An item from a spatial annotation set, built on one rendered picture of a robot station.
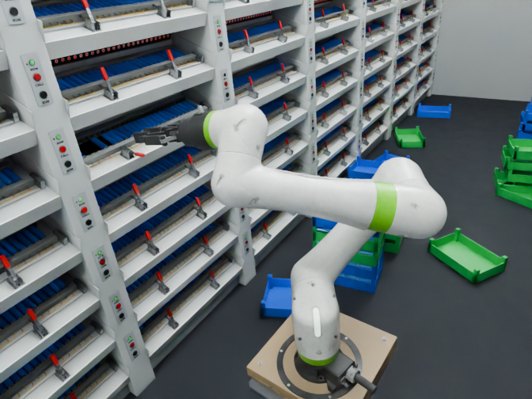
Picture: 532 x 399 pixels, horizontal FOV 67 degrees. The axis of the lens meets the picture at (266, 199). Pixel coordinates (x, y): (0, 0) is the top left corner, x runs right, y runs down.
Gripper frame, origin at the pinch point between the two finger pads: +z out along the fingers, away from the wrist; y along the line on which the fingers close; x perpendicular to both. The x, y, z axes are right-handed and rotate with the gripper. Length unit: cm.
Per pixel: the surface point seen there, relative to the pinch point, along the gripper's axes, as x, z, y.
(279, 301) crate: 98, 10, -46
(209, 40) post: -19, 11, -48
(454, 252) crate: 109, -51, -119
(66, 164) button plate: 1.1, 13.9, 18.1
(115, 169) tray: 8.9, 15.9, 3.9
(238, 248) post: 72, 28, -48
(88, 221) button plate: 19.4, 17.3, 17.5
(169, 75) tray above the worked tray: -12.0, 15.6, -28.4
